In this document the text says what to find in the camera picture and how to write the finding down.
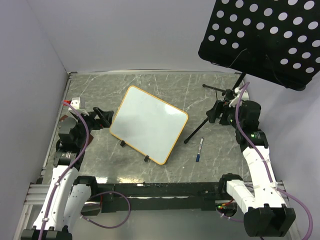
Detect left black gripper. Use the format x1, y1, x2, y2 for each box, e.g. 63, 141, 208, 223
72, 106, 113, 146

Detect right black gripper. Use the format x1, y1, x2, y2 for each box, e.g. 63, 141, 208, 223
205, 100, 244, 130

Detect yellow framed whiteboard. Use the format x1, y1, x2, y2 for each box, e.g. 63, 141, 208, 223
109, 85, 189, 165

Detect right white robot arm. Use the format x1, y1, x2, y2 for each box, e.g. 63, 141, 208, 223
206, 100, 296, 237

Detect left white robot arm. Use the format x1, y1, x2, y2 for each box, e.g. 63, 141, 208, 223
20, 102, 114, 240

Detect brown whiteboard eraser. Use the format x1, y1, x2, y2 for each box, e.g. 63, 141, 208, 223
58, 115, 87, 148

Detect blue whiteboard marker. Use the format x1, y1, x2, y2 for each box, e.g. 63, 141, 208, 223
195, 137, 204, 163

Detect black perforated music stand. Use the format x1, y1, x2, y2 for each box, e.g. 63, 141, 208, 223
183, 0, 320, 145

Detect black base crossbar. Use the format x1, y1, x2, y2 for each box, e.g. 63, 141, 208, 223
74, 181, 241, 214

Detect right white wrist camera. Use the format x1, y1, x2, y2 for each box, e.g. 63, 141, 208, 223
228, 87, 249, 108

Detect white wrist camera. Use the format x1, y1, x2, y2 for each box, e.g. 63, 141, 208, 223
62, 97, 85, 110
228, 87, 249, 108

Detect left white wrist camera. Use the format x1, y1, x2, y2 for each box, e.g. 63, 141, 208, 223
62, 97, 85, 110

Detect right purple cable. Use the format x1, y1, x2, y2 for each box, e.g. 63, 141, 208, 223
217, 81, 314, 240

